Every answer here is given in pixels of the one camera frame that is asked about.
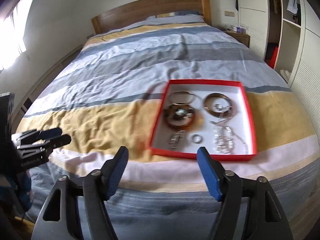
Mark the bright window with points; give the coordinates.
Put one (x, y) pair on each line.
(12, 33)

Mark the red jewelry box tray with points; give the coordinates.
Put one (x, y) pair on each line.
(226, 139)

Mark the large silver bangle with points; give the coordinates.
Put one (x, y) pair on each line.
(181, 98)

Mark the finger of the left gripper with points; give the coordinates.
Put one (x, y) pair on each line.
(55, 141)
(45, 133)

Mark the grey pillow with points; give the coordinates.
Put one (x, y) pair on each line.
(180, 15)

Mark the wooden nightstand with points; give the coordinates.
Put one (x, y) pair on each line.
(240, 37)

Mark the amber orange bangle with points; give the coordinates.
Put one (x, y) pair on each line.
(179, 117)

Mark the silver wristwatch green dial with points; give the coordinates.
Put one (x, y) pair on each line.
(175, 138)

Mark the wooden headboard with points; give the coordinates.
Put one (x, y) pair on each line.
(136, 11)

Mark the dark brown bangle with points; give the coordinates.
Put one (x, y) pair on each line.
(214, 98)

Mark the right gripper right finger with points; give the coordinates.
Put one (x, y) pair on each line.
(265, 217)

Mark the white wardrobe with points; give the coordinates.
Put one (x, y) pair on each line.
(286, 34)

